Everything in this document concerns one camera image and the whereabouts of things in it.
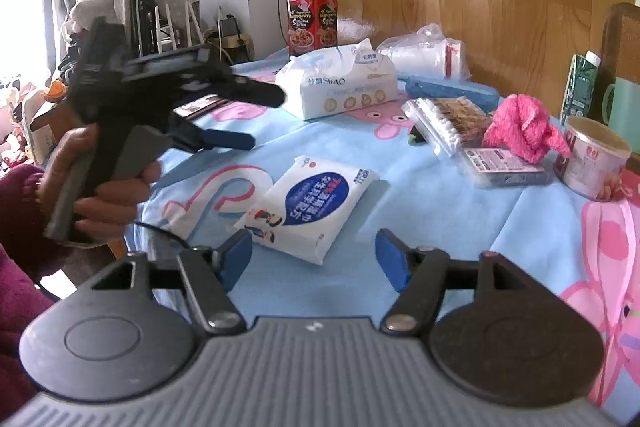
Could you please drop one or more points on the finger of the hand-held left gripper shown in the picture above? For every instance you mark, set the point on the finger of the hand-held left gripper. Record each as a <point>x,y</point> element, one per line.
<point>227,140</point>
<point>255,93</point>

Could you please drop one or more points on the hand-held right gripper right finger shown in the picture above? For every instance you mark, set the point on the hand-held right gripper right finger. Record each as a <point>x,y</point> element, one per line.
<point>395,259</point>

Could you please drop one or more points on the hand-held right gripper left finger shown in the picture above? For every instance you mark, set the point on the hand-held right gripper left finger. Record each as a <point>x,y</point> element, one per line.
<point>235,259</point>

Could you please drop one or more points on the large white tissue pack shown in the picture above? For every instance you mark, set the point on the large white tissue pack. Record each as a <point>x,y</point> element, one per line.
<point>335,87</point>

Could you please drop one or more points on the white wet wipes packet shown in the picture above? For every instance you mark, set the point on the white wet wipes packet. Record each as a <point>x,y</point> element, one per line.
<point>310,202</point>

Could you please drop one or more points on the clear box with dark label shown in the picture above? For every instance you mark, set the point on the clear box with dark label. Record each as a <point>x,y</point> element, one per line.
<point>500,167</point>

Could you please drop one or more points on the clear cotton swab box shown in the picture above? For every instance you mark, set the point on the clear cotton swab box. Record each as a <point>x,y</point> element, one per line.
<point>440,122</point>

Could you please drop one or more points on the blue pencil case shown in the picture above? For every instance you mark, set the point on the blue pencil case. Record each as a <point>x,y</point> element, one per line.
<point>450,89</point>

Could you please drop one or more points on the pink knitted cloth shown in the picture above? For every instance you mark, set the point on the pink knitted cloth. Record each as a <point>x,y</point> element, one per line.
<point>520,127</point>

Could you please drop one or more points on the person's left hand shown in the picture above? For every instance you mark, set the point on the person's left hand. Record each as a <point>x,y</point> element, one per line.
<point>120,196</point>

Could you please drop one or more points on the small black red packet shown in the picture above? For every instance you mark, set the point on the small black red packet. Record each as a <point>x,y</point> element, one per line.
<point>197,107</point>

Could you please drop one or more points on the black charger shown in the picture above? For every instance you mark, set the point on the black charger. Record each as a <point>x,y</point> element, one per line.
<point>230,29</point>

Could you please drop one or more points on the blue cartoon printed blanket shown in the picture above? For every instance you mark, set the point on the blue cartoon printed blanket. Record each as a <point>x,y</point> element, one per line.
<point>450,217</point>

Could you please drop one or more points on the black flat board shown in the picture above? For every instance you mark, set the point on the black flat board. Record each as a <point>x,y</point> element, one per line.
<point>142,7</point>

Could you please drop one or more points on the pile of clutter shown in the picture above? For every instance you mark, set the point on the pile of clutter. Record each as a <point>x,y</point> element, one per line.
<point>20,107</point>

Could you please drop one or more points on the red snack box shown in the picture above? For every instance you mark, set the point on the red snack box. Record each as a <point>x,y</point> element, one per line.
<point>312,17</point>

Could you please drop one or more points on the white crumpled plastic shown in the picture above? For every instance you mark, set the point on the white crumpled plastic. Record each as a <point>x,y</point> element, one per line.
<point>355,32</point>

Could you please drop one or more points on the bag of white paper cups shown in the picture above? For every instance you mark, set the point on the bag of white paper cups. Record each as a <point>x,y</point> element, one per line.
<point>420,57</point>

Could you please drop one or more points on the green milk carton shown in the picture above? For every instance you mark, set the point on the green milk carton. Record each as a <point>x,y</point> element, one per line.
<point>580,92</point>

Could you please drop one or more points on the green mug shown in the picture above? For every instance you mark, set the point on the green mug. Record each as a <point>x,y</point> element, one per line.
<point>625,107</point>

